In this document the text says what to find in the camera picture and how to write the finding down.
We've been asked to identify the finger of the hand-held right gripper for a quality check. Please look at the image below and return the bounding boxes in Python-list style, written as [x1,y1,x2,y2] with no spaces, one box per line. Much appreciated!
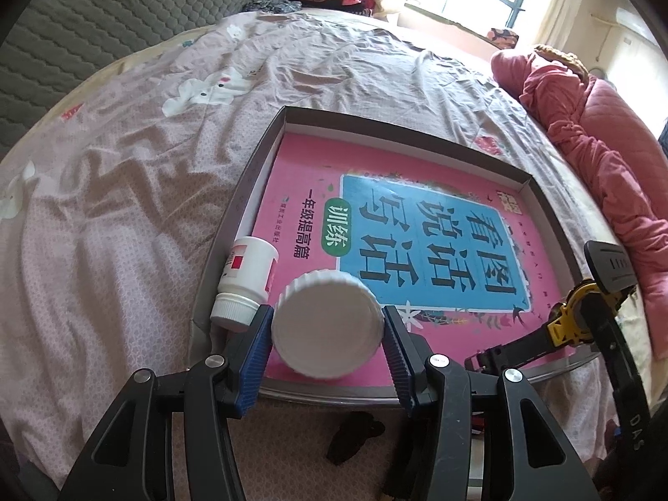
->
[591,283,649,409]

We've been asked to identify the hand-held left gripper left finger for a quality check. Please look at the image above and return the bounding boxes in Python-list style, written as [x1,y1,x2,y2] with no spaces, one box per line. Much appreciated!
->
[57,304,275,501]

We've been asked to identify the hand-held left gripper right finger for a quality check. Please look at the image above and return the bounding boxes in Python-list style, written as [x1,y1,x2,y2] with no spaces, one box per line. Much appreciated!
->
[382,305,601,501]

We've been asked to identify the yellow and black wristwatch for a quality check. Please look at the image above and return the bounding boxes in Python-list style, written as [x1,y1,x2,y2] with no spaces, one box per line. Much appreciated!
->
[464,240,640,377]

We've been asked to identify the white round ribbed jar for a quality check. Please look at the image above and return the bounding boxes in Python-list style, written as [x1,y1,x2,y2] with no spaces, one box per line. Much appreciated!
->
[270,270,383,381]

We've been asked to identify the small white pill bottle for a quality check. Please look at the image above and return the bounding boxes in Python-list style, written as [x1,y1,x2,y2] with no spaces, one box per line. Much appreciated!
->
[210,236,280,332]

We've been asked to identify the grey cardboard box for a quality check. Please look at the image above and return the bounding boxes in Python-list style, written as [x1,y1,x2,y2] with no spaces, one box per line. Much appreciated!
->
[185,106,601,408]

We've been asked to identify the small black object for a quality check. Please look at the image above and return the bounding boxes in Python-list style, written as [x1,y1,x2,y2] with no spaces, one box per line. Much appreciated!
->
[328,411,386,463]

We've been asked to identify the pink and blue book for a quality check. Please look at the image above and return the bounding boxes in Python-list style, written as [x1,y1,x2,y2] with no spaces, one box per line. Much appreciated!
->
[245,132,582,390]

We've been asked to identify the pink floral bedsheet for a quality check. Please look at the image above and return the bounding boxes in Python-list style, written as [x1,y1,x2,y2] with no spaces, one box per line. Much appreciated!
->
[0,10,668,501]

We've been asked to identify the pink quilt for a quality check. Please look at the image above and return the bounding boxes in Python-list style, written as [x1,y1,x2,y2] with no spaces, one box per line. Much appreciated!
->
[491,47,668,319]

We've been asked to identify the tan knitted cloth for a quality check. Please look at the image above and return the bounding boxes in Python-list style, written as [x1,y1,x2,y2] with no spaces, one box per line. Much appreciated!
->
[532,43,593,76]

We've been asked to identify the white air conditioner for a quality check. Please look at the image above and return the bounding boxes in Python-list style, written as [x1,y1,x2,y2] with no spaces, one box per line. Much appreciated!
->
[616,6,653,43]

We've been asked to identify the red floral pouch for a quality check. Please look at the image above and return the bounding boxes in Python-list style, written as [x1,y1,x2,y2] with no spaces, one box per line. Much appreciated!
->
[488,28,520,50]

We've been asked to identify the dark patterned cloth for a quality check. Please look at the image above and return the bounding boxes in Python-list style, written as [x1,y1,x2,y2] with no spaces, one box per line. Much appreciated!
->
[243,0,304,14]

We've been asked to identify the grey quilted headboard cover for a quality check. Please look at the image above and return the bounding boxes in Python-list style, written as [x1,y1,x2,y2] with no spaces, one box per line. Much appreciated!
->
[0,0,283,162]

